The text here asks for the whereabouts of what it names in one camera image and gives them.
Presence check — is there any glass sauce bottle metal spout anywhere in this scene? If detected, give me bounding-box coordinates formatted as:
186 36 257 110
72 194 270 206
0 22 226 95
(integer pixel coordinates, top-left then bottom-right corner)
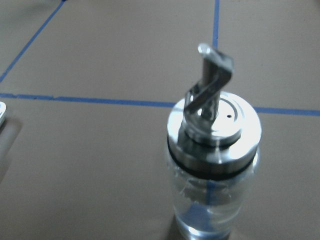
166 43 262 240

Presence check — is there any digital kitchen scale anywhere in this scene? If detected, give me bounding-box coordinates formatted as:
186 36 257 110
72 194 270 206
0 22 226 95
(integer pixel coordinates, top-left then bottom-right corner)
0 101 7 126

